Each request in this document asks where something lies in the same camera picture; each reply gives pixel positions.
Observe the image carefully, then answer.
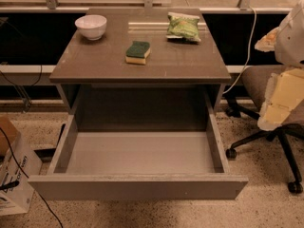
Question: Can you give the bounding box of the green and yellow sponge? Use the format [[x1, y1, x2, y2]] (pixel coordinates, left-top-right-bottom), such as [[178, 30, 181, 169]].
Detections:
[[125, 41, 151, 65]]

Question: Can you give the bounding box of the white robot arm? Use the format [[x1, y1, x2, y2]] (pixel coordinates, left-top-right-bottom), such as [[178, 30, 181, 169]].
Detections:
[[255, 0, 304, 131]]

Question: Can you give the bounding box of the open grey top drawer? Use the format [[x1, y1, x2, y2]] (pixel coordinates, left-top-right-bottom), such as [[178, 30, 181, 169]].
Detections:
[[28, 97, 248, 200]]

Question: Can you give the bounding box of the green chip bag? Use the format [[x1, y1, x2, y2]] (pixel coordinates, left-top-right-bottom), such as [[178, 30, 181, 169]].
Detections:
[[166, 12, 200, 42]]

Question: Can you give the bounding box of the white ceramic bowl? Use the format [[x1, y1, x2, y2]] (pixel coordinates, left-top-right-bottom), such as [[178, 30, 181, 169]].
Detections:
[[75, 14, 107, 40]]

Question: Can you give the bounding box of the grey office chair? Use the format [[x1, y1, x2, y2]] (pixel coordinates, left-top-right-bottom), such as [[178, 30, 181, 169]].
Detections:
[[224, 65, 304, 194]]

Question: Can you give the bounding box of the black flat object on floor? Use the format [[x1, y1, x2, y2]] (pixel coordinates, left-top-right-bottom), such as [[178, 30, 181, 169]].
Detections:
[[35, 123, 66, 162]]

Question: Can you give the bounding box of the cardboard box with print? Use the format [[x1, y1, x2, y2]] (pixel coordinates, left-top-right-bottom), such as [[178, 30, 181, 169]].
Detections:
[[0, 116, 42, 216]]

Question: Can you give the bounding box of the white cable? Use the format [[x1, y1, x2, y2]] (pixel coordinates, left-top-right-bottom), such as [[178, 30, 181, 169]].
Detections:
[[222, 6, 257, 96]]

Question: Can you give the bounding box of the black cable on floor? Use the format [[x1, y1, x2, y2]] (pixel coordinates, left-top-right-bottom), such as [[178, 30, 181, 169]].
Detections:
[[0, 126, 65, 228]]

